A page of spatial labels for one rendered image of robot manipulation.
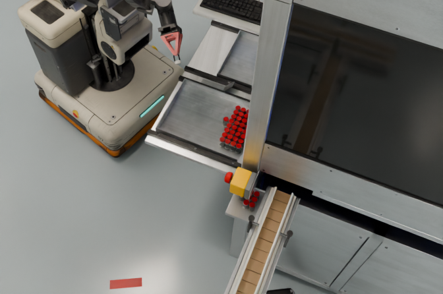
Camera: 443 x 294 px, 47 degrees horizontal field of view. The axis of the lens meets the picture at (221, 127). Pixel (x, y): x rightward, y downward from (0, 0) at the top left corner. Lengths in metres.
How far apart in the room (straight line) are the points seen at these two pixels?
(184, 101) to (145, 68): 0.92
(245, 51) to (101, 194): 1.18
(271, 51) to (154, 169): 1.77
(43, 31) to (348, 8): 1.70
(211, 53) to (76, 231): 1.22
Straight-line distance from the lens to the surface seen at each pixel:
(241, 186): 1.72
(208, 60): 2.20
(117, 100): 2.85
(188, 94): 2.09
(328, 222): 1.95
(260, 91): 1.40
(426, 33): 1.11
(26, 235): 2.90
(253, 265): 1.74
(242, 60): 2.21
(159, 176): 2.90
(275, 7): 1.16
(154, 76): 2.92
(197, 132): 1.99
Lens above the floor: 2.59
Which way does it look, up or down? 58 degrees down
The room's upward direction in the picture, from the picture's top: 3 degrees clockwise
